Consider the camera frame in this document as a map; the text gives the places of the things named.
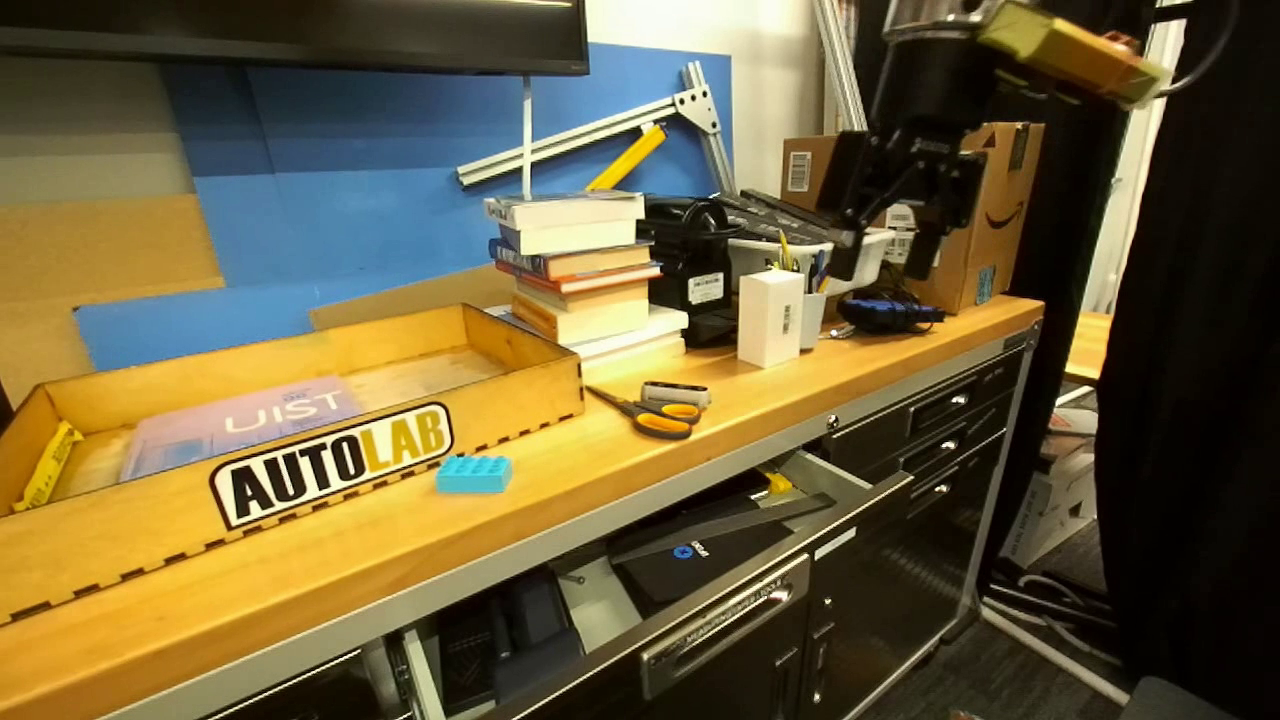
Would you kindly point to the yellow spirit level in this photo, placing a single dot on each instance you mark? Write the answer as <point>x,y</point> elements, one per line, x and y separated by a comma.
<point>625,160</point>

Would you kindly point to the white clutter on floor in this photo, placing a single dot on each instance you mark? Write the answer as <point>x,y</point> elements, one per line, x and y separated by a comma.
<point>1060,495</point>

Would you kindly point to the small cardboard box with label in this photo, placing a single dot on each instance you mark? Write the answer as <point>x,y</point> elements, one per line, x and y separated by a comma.
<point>806,171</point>

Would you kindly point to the red cover book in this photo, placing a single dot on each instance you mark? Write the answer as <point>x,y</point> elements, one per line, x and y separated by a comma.
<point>584,279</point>

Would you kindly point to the white rectangular box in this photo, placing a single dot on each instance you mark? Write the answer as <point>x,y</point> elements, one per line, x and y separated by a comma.
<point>769,319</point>

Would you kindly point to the black metal cabinet drawer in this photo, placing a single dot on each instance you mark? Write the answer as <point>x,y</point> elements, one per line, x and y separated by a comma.
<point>704,585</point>

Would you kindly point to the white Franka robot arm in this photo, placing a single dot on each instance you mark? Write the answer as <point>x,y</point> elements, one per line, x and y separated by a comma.
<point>933,74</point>

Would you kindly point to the aluminium extrusion frame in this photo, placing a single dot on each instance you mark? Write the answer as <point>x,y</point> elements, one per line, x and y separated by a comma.
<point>602,124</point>

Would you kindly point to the wooden Autolab tray box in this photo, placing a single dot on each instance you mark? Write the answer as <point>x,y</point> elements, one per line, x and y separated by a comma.
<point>285,443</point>

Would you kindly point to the black round disc object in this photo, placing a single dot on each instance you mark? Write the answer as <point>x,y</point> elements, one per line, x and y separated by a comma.
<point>889,313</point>

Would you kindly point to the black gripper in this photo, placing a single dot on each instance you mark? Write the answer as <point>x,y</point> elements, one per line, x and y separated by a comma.
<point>904,165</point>

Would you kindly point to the cream thick book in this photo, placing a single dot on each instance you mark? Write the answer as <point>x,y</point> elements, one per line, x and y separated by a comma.
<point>582,319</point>

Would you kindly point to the blue spine book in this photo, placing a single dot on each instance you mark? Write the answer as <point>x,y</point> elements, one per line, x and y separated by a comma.
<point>512,259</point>

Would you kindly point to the leaning aluminium profile bars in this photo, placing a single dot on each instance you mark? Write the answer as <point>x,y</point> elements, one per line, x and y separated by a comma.
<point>841,63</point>

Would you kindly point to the blue foam board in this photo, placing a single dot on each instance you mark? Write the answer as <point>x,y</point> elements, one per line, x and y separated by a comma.
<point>334,201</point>

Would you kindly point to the dark wall monitor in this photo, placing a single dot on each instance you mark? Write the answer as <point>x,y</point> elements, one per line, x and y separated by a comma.
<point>292,28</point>

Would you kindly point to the black tool cabinet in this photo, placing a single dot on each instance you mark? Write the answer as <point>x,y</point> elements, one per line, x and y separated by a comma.
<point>922,495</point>

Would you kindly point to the purple UIST booklet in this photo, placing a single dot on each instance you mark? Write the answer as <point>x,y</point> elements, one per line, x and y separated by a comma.
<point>243,421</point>

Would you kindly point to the large Amazon cardboard box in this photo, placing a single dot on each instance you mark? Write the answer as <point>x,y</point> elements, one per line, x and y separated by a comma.
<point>984,220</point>

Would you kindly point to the black curtain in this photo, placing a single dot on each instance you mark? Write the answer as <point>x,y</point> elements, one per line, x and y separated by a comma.
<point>1195,346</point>

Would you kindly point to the thick white book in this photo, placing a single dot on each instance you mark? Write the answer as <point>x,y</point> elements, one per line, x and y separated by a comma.
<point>566,220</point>

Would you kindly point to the blue toy block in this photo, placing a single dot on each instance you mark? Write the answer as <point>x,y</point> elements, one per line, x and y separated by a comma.
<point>472,475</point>

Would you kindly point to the yellow ruler strip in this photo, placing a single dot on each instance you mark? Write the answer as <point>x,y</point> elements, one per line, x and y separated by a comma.
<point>48,466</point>

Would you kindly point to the white plastic bin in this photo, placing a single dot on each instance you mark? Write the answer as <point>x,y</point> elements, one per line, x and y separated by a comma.
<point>802,259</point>

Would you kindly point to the flat white book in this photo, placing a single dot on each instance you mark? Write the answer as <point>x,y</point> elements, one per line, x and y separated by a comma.
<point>625,346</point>

